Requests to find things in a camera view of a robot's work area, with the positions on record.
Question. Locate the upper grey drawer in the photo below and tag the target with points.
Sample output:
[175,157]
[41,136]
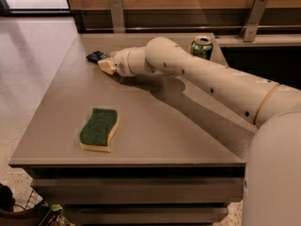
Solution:
[140,191]

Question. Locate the blue rxbar snack bar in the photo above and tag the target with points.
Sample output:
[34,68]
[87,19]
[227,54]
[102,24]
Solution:
[96,56]

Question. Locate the dark bin with clutter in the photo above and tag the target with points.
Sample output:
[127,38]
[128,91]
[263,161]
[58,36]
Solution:
[40,214]

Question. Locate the grey drawer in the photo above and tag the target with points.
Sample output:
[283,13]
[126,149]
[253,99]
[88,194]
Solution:
[145,215]
[140,191]

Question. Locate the green and yellow sponge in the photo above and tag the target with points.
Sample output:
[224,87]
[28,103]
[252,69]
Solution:
[98,132]

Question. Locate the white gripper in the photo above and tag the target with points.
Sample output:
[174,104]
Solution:
[120,63]

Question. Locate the lower grey drawer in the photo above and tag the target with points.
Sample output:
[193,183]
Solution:
[145,215]

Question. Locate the grey side ledge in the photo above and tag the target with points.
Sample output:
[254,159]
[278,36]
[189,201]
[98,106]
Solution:
[275,40]

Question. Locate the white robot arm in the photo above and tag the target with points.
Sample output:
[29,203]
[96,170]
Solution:
[272,187]

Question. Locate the left metal bracket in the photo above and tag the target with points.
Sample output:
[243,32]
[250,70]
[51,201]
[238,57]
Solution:
[117,15]

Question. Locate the green soda can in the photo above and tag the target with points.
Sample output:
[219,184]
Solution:
[202,47]

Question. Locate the metal bracket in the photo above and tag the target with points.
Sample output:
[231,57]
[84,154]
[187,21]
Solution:
[117,15]
[250,28]

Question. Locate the right metal bracket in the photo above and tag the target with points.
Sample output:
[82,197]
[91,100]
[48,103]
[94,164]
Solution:
[250,28]

